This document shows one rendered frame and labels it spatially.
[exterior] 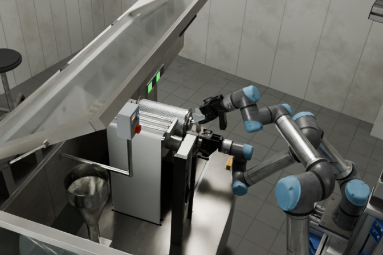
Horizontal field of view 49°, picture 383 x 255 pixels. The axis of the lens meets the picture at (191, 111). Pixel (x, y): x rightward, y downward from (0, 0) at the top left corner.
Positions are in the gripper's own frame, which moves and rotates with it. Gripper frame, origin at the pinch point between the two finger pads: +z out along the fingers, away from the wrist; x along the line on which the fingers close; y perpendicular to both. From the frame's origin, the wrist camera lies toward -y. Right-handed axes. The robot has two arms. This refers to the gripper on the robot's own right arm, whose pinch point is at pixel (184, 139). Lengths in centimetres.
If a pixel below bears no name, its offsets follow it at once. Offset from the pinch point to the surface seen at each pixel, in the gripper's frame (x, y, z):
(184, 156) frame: 48, 35, -15
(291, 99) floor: -222, -109, -47
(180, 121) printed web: 11.0, 20.0, -0.6
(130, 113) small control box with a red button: 63, 62, -1
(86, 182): 73, 36, 12
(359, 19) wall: -221, -9, -88
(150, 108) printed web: 8.9, 21.6, 15.2
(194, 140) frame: 38, 35, -15
